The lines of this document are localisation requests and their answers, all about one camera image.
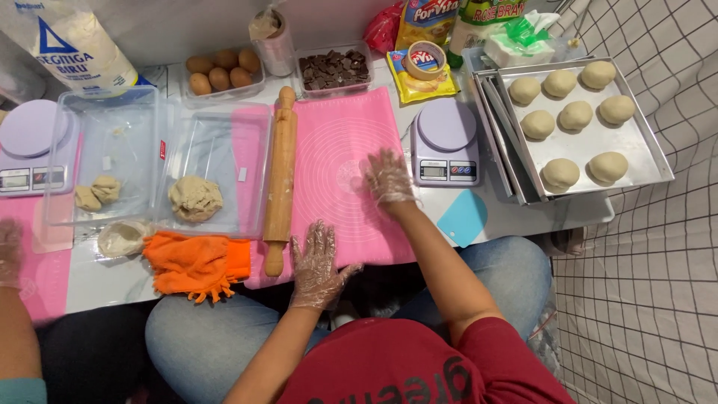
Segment person's right hand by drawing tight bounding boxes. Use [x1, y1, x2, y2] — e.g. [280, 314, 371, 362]
[363, 147, 419, 205]

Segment person's left hand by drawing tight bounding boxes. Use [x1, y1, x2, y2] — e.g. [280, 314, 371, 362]
[289, 220, 363, 311]

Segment pink silicone baking mat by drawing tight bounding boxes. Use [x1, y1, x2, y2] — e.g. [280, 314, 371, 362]
[244, 86, 419, 290]

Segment purple digital kitchen scale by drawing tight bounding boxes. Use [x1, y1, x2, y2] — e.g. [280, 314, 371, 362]
[0, 99, 80, 198]
[410, 98, 482, 187]

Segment small yellow margarine sachet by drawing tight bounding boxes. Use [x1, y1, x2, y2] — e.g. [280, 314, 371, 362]
[386, 48, 462, 105]

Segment blue plastic dough scraper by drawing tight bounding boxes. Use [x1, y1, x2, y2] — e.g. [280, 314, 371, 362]
[436, 189, 489, 249]

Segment clear tub with chocolate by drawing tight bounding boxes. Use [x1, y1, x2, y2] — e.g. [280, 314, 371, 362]
[295, 42, 375, 97]

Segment wooden rolling pin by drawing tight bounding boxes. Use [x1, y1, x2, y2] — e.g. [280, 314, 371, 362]
[263, 86, 299, 278]

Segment heap of dark chocolate chunks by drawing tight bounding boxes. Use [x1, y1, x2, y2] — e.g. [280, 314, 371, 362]
[298, 49, 371, 92]

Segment brown tape roll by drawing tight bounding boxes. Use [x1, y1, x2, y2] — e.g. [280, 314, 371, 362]
[403, 40, 448, 82]

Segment empty metal baking tray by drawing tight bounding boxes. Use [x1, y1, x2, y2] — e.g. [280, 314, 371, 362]
[473, 67, 544, 206]

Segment red plastic bag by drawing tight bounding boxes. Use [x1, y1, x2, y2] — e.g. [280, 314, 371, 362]
[363, 1, 406, 55]

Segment large yellow margarine packet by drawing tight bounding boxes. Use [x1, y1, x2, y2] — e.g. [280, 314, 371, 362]
[395, 0, 462, 52]

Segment roll of clear plastic bags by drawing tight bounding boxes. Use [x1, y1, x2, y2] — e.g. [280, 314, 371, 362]
[248, 7, 297, 77]

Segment cooking oil pouch green label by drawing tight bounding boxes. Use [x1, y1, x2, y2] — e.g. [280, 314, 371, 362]
[447, 0, 529, 69]

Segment clear plastic container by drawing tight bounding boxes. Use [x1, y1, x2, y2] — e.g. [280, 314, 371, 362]
[44, 86, 165, 227]
[156, 101, 274, 240]

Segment clear tub with eggs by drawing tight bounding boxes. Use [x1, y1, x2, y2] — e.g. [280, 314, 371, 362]
[181, 47, 267, 105]

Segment white tissue pack green print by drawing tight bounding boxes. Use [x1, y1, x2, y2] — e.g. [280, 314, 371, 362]
[483, 10, 562, 69]

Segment heap of brown eggs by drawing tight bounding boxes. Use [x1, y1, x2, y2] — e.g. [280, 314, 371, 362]
[185, 48, 262, 97]

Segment large beige dough lump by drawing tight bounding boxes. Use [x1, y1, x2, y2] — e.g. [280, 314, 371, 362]
[168, 175, 224, 223]

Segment group of round dough balls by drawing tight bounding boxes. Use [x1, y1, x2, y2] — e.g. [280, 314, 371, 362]
[507, 60, 637, 190]

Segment metal baking tray with dough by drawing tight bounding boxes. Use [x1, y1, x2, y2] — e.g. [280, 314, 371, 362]
[496, 55, 676, 201]

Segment person's red shirt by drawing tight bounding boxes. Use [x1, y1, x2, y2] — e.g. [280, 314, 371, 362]
[276, 316, 577, 404]

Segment clear plastic storage box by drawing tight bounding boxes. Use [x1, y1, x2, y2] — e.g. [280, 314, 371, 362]
[462, 35, 596, 75]

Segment orange microfibre cloth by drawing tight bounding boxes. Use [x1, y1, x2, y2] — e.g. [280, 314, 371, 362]
[141, 230, 252, 304]

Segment person's blue jeans legs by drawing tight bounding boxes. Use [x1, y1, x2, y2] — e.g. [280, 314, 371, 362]
[145, 236, 554, 404]

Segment white crumpled plastic bag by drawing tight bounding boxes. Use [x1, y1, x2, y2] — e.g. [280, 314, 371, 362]
[96, 220, 151, 259]

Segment small beige dough piece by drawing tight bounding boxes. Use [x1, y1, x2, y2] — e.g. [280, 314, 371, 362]
[91, 174, 122, 205]
[74, 185, 103, 213]

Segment white checkered cloth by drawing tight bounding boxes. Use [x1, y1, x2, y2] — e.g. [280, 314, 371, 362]
[538, 0, 718, 404]

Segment translucent pink dough scraper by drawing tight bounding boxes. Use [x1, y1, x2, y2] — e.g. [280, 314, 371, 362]
[31, 198, 75, 255]

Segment white flour bag blue print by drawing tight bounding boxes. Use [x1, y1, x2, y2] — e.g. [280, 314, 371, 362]
[0, 0, 142, 97]

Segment pink baking mat with circles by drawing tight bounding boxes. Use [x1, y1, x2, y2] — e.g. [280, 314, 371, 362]
[0, 132, 84, 324]

